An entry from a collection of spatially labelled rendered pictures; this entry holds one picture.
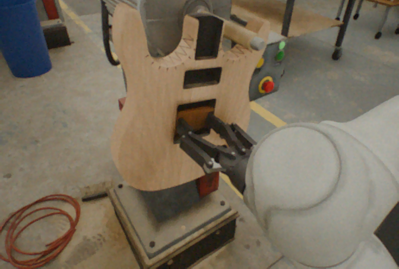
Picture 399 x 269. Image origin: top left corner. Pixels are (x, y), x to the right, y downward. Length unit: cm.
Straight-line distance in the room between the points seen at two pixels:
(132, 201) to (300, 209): 130
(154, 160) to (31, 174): 171
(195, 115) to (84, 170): 161
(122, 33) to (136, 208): 111
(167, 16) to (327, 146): 53
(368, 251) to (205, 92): 38
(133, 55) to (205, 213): 105
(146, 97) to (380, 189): 39
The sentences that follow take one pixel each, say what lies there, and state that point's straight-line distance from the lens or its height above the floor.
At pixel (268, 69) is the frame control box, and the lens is 97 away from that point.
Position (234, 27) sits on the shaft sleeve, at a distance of 60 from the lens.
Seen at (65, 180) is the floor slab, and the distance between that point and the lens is 213.
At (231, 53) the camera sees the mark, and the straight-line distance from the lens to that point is 64.
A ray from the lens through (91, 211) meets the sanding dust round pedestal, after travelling 189.
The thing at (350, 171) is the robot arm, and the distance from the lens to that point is 24.
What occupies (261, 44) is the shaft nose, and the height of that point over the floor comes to 125.
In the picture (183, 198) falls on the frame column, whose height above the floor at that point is 37.
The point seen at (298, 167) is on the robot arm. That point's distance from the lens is 24.
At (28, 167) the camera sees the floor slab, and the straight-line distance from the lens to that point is 234.
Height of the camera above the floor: 146
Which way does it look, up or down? 37 degrees down
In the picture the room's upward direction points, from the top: straight up
